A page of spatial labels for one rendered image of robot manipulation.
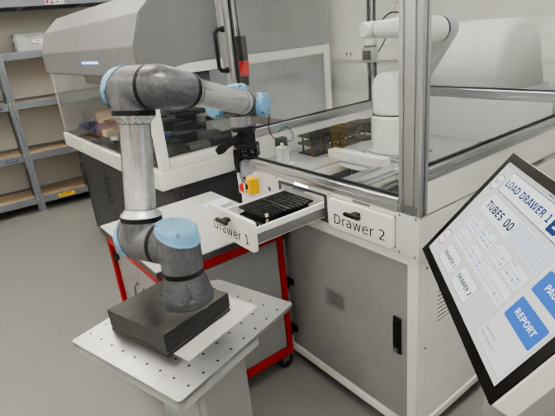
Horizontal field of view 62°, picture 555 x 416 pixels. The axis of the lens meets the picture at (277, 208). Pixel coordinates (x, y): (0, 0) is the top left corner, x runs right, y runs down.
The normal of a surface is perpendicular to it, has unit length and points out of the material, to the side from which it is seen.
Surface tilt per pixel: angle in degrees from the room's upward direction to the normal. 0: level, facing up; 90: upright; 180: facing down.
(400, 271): 90
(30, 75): 90
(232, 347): 0
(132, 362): 0
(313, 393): 0
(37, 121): 90
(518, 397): 90
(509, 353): 50
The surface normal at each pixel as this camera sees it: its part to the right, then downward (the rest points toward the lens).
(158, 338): -0.59, 0.34
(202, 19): 0.61, 0.23
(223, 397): 0.80, 0.15
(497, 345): -0.82, -0.55
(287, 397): -0.10, -0.93
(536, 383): -0.10, 0.37
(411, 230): -0.79, 0.29
